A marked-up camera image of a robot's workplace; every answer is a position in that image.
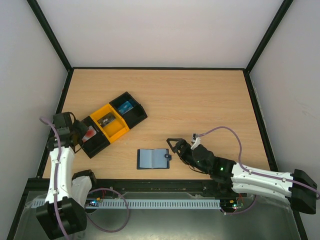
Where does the navy blue card holder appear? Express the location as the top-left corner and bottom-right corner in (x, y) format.
(136, 148), (172, 170)

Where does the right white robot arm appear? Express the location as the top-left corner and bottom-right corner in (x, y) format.
(166, 138), (319, 215)

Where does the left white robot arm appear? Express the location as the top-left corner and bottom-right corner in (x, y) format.
(36, 112), (96, 240)

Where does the white red card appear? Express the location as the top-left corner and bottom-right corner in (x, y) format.
(82, 125), (97, 143)

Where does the black vip card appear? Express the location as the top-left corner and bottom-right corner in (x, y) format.
(97, 112), (116, 128)

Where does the blue card in bin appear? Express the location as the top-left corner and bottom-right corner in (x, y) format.
(117, 100), (134, 115)

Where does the black bin left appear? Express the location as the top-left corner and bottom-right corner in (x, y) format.
(82, 116), (111, 159)

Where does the black bin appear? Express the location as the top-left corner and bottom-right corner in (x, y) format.
(82, 116), (111, 159)
(109, 91), (148, 129)

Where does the black bin right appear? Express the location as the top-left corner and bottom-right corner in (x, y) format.
(109, 91), (148, 129)

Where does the yellow bin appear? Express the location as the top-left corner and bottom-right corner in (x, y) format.
(89, 103), (130, 144)

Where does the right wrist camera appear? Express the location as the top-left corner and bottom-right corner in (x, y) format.
(190, 133), (201, 150)

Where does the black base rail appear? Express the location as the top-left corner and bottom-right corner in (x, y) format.
(93, 179), (226, 198)

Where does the light blue cable duct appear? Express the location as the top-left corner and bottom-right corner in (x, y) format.
(29, 198), (221, 210)

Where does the black enclosure frame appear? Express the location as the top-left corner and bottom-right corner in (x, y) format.
(0, 0), (320, 240)

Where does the loose purple cable loop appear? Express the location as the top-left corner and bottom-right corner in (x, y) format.
(84, 187), (130, 233)

